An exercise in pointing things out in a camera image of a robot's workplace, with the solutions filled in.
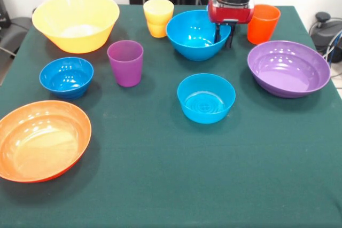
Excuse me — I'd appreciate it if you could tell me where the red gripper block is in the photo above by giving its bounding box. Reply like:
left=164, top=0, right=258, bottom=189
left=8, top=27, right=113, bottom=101
left=207, top=0, right=255, bottom=49

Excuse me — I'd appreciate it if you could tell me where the medium light blue bowl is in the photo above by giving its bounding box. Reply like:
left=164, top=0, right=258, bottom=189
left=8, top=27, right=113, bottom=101
left=166, top=10, right=232, bottom=61

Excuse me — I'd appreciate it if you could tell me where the large purple plastic bowl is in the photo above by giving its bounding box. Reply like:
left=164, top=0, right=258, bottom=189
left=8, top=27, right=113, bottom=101
left=247, top=40, right=331, bottom=99

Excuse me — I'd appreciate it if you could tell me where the orange-red plastic cup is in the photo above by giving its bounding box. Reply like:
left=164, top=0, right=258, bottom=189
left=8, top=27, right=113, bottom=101
left=246, top=4, right=281, bottom=45

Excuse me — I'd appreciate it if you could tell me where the yellow plastic cup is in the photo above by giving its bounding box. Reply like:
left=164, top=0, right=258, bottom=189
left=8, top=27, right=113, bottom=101
left=143, top=0, right=175, bottom=26
left=146, top=21, right=172, bottom=38

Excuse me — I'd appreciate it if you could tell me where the small light blue bowl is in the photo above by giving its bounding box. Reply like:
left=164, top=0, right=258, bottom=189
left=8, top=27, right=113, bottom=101
left=177, top=73, right=237, bottom=125

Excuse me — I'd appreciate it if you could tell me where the purple plastic cup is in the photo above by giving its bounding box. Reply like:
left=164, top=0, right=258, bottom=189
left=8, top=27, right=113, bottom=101
left=107, top=40, right=144, bottom=88

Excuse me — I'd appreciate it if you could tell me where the dark green tablecloth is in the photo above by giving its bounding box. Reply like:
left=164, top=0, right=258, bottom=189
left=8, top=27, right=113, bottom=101
left=0, top=4, right=342, bottom=228

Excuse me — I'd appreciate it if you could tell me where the large yellow plastic bowl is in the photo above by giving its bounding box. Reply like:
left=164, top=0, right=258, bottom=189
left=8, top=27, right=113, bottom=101
left=32, top=0, right=120, bottom=54

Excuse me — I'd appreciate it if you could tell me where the small dark blue bowl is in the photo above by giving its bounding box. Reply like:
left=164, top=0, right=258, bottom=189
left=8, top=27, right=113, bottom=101
left=39, top=57, right=95, bottom=99

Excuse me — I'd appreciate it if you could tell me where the orange shallow plastic bowl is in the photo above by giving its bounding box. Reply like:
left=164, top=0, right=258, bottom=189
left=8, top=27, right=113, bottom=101
left=0, top=100, right=92, bottom=184

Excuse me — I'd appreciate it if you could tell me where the blue cable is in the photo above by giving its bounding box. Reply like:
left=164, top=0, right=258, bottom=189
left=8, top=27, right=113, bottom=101
left=327, top=30, right=342, bottom=65

